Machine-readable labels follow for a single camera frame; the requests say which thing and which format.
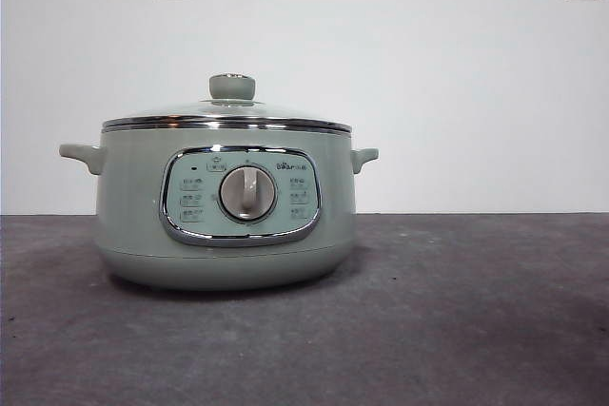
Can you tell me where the glass lid with green knob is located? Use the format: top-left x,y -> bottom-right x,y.
101,72 -> 354,134

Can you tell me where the green electric cooking pot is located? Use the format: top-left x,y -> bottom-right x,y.
58,126 -> 380,292

